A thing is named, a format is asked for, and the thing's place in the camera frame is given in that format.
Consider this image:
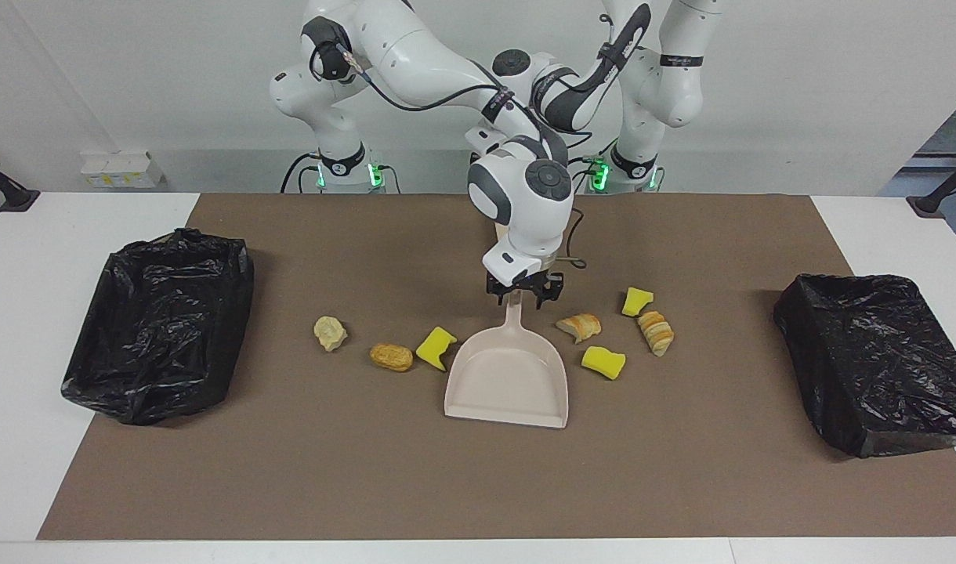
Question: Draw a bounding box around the beige plastic dustpan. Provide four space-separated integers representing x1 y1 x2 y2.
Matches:
444 290 569 430

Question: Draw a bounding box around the striped croissant piece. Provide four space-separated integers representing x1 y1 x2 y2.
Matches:
637 310 675 358

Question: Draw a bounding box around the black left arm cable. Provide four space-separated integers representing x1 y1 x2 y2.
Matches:
572 8 643 169

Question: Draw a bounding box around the white power strip box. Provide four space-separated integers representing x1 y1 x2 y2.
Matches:
81 151 165 190

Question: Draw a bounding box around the black stand foot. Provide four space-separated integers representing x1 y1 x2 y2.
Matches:
0 149 40 213
907 153 956 219

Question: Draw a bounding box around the black base cable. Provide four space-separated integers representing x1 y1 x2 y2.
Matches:
281 151 322 194

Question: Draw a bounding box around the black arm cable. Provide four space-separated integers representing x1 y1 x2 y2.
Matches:
310 35 590 271
572 8 643 169

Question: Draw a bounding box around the brown bread roll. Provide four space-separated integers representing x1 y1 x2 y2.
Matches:
369 343 415 373

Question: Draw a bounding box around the orange croissant piece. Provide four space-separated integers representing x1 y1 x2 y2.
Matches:
556 313 603 345

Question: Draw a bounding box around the black bag lined bin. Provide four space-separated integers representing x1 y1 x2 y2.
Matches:
773 273 956 459
60 227 255 426

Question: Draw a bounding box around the brown table mat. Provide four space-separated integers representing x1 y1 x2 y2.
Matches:
37 193 956 541

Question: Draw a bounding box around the pale bread chunk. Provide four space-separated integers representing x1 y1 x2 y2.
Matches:
313 316 349 353

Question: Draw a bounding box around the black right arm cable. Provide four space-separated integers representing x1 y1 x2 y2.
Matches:
310 35 590 271

